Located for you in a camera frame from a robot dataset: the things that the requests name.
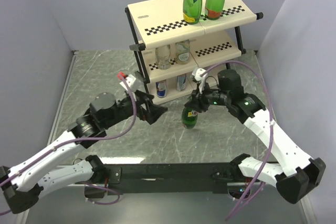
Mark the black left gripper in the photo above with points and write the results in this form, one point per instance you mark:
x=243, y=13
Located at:
x=150, y=114

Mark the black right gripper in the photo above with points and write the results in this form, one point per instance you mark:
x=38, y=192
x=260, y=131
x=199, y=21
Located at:
x=197, y=98

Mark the energy drink can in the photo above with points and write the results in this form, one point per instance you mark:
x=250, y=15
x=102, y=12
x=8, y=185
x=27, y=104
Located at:
x=161, y=88
x=181, y=82

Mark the clear Chang soda water bottle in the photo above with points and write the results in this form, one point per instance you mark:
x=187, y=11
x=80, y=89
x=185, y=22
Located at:
x=162, y=57

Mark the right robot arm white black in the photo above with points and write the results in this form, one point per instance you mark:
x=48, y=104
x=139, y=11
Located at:
x=295, y=173

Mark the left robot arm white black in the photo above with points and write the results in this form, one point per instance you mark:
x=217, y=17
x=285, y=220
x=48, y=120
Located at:
x=24, y=184

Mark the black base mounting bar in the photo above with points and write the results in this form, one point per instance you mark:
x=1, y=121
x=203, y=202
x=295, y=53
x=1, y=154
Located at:
x=171, y=178

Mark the beige two-tier shelf black frame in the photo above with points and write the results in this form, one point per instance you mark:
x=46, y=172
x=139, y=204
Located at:
x=156, y=23

